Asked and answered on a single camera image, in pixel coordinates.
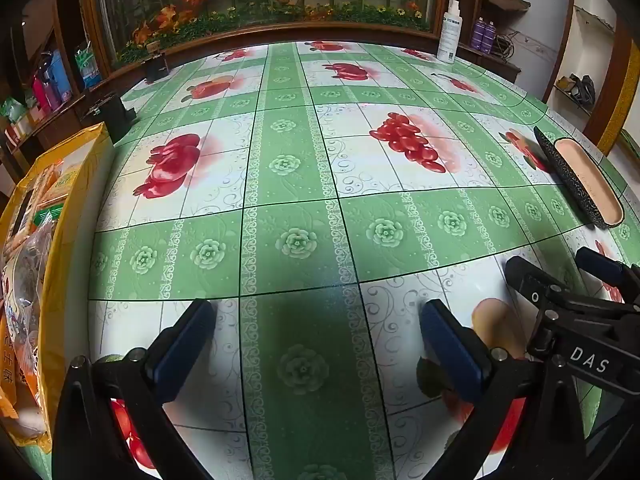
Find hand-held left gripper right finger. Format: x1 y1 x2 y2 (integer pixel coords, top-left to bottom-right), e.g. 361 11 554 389
419 299 588 480

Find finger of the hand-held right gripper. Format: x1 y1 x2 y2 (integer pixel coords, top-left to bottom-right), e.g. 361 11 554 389
504 255 568 321
574 247 640 306

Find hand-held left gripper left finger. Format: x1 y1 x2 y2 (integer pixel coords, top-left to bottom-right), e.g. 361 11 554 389
52 299 217 480

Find yellow cardboard box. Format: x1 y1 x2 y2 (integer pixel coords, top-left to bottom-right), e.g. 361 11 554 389
0 122 118 453

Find white spray bottle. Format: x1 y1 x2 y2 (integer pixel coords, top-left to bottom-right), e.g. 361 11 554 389
436 0 463 65

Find pink bottle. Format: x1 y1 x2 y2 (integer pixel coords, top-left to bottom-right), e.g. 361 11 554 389
32 72 61 113

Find green and white bag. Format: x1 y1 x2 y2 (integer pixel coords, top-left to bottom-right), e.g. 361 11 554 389
75 42 103 88

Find open black glasses case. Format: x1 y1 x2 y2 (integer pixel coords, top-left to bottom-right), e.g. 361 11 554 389
532 126 626 231

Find light green packet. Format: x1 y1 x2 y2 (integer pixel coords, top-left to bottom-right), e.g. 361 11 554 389
0 99 26 123

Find blue bottle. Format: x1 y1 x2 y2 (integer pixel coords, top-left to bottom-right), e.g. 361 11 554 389
50 50 73 101

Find pile of snack packets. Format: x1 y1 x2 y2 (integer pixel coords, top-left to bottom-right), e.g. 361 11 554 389
0 160 83 436

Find small black box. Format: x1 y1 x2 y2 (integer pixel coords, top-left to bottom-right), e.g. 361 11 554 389
82 91 138 145
145 55 172 83

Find dark wooden wall shelf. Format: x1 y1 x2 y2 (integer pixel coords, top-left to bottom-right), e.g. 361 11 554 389
482 0 531 13

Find tangled dark cables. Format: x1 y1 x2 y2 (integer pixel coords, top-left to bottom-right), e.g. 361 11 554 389
492 30 518 61

